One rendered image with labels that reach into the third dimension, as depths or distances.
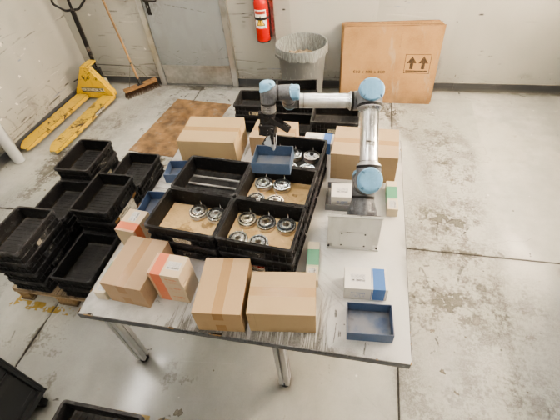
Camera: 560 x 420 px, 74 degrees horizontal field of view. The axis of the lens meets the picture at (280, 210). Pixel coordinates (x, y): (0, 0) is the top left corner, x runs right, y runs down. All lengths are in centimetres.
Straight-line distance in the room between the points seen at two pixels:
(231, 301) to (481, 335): 167
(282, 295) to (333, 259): 43
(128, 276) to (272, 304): 72
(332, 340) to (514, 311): 151
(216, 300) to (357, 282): 66
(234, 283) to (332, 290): 48
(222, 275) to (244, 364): 86
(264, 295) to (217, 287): 23
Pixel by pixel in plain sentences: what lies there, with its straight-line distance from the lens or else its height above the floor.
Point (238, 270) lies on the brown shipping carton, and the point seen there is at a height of 86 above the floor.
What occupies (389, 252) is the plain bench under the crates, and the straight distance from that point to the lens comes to 206.
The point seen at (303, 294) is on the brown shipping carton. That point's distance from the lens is 169.
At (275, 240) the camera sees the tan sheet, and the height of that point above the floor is 83.
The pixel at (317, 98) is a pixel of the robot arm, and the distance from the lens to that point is 197.
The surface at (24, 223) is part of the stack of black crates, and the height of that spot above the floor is 49.
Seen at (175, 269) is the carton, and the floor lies 93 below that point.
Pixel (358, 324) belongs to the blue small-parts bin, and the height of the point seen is 70.
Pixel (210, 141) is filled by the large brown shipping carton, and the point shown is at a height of 90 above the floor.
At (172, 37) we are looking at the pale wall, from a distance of 517.
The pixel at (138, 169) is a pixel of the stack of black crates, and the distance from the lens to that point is 338.
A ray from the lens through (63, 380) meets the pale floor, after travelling 289.
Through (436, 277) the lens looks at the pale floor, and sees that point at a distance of 291.
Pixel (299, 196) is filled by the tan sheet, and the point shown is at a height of 83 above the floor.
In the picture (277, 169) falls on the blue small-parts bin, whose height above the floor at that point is 109.
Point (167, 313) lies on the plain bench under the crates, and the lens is 196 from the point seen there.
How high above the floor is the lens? 231
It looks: 46 degrees down
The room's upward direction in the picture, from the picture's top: 6 degrees counter-clockwise
